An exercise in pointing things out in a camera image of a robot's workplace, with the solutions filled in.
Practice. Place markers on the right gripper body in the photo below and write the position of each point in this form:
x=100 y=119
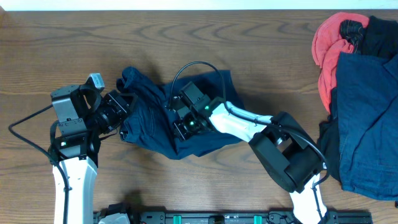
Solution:
x=189 y=127

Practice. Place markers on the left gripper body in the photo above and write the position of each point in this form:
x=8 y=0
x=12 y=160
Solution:
x=111 y=114

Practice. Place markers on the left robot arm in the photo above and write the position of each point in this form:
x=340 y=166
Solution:
x=85 y=118

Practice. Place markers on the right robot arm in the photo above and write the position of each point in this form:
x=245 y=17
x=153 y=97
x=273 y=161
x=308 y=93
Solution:
x=285 y=150

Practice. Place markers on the black garment with logo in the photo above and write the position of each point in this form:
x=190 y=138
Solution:
x=329 y=140

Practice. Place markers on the red cloth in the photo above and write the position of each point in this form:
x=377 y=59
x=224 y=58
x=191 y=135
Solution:
x=327 y=45

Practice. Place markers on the navy blue shirt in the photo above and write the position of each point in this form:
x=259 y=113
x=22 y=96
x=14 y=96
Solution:
x=366 y=98

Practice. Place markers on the dark striped garment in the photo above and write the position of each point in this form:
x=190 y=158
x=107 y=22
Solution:
x=354 y=32

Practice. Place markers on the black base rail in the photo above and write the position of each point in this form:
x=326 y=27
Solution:
x=122 y=213

